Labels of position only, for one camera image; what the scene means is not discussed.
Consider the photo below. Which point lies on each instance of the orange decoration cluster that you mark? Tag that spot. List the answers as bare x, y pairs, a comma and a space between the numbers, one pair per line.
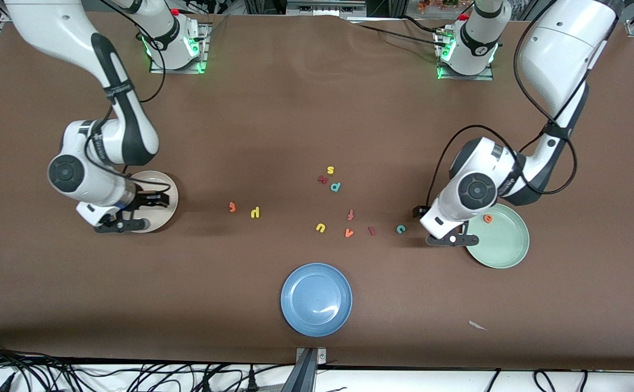
431, 5

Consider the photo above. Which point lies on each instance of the small metal bracket plate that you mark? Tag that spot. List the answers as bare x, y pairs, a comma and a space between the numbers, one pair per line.
322, 356

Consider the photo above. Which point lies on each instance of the teal foam letter p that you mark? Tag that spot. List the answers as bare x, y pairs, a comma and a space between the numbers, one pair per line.
334, 187

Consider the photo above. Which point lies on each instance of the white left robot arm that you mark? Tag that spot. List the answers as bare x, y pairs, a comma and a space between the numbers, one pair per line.
562, 49

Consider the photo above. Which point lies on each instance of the brown paper table cover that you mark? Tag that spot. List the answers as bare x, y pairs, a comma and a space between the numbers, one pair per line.
317, 109

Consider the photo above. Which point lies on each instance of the yellow foam letter h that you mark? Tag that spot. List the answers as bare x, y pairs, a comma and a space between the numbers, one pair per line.
255, 212

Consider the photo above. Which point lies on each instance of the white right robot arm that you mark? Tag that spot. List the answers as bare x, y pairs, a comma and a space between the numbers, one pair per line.
77, 32

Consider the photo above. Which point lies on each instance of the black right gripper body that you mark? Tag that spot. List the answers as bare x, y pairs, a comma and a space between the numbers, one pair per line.
144, 199

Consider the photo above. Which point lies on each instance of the black power plug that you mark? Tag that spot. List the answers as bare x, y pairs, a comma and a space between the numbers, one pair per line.
206, 384
251, 381

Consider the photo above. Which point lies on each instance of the aluminium frame bar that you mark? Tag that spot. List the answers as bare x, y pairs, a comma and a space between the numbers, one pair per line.
322, 8

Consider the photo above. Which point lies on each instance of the small white paper scrap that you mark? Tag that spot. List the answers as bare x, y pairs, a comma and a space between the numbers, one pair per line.
476, 325

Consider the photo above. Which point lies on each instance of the beige plate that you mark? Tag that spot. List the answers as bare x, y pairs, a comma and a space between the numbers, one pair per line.
162, 182

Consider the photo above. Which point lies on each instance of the light green plate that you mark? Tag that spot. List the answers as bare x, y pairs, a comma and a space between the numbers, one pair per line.
505, 245

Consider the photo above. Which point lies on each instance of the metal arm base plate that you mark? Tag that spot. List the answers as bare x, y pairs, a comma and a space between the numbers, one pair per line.
458, 78
203, 54

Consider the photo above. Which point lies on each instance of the blue plate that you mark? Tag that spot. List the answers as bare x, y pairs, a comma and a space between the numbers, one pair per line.
316, 299

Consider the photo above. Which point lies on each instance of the dark camera post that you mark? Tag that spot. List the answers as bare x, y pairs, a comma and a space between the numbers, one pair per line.
300, 378

